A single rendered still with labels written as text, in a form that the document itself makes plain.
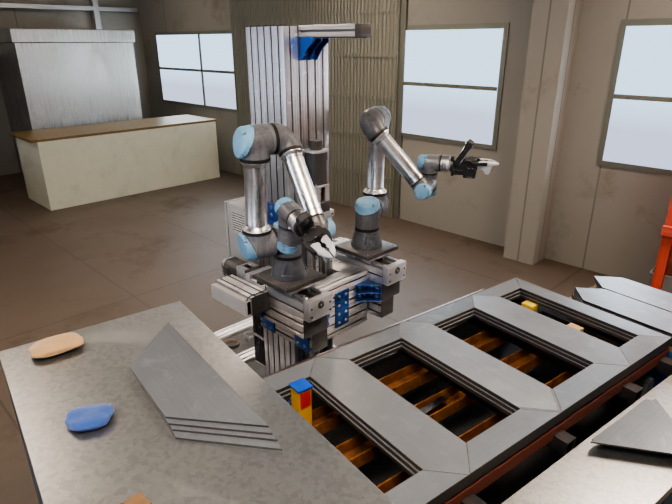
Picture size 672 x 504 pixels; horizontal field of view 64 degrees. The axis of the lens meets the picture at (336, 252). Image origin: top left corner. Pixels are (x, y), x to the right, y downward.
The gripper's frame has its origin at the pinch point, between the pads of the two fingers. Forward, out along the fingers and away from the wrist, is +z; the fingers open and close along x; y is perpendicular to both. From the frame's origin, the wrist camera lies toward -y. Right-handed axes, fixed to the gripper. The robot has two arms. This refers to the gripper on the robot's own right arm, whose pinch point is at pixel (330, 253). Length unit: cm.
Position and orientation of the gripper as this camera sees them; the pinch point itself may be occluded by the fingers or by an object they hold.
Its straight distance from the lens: 164.6
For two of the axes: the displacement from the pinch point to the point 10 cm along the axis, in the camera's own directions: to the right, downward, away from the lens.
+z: 5.1, 5.2, -6.9
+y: 3.2, 6.2, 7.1
